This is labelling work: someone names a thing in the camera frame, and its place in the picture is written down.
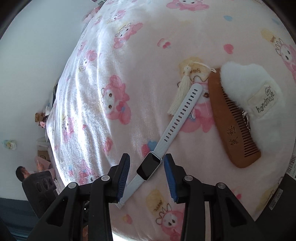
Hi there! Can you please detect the white band smart watch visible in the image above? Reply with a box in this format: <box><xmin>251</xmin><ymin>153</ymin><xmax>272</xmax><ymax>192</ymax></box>
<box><xmin>116</xmin><ymin>83</ymin><xmax>203</xmax><ymax>209</ymax></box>

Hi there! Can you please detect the brown wooden comb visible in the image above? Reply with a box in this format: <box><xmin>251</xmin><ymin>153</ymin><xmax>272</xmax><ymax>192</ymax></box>
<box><xmin>208</xmin><ymin>68</ymin><xmax>261</xmax><ymax>168</ymax></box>

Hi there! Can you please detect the doll in pink dress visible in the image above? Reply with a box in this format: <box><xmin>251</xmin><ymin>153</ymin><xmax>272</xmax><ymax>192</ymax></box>
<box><xmin>16</xmin><ymin>166</ymin><xmax>34</xmax><ymax>182</ymax></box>

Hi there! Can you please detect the small stuffed bear toy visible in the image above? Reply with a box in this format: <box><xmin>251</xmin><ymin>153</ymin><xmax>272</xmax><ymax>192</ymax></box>
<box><xmin>35</xmin><ymin>113</ymin><xmax>46</xmax><ymax>123</ymax></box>

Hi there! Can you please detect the cream comb tassel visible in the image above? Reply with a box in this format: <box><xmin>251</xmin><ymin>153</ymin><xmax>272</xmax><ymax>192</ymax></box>
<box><xmin>167</xmin><ymin>61</ymin><xmax>217</xmax><ymax>115</ymax></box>

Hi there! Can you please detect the pink bunny print blanket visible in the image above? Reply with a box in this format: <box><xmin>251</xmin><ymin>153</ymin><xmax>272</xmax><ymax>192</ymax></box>
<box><xmin>45</xmin><ymin>0</ymin><xmax>296</xmax><ymax>241</ymax></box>

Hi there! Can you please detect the black cardboard storage box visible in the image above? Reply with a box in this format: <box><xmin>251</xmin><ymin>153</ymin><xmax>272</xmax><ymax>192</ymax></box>
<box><xmin>254</xmin><ymin>155</ymin><xmax>296</xmax><ymax>241</ymax></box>

